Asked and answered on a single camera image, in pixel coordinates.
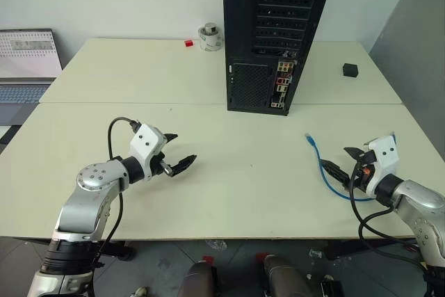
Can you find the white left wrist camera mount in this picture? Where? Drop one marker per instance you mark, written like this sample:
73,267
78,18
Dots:
146,141

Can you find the small black box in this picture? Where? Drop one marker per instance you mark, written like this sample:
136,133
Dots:
350,70

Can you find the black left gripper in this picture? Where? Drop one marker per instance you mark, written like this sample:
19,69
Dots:
159,165

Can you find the black computer tower case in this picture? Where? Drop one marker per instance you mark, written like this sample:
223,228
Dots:
243,15

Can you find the grey open laptop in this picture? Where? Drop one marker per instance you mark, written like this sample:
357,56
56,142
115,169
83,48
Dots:
24,50

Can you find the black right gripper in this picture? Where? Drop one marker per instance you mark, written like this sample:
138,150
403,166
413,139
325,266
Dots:
363,175

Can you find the small red cube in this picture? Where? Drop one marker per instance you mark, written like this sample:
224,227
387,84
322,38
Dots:
188,44

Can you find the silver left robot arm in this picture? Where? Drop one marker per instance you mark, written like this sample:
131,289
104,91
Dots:
91,179

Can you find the silver metal cylinder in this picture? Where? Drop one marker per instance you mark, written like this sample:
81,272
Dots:
210,28

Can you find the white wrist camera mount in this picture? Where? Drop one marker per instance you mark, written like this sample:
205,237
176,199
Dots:
146,141
384,155

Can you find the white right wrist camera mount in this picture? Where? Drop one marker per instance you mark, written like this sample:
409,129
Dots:
384,155

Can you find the crumpled clear plastic scrap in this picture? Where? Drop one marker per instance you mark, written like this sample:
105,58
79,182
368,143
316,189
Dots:
216,245
315,253

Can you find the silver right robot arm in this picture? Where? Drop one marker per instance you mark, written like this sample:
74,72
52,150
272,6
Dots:
417,197

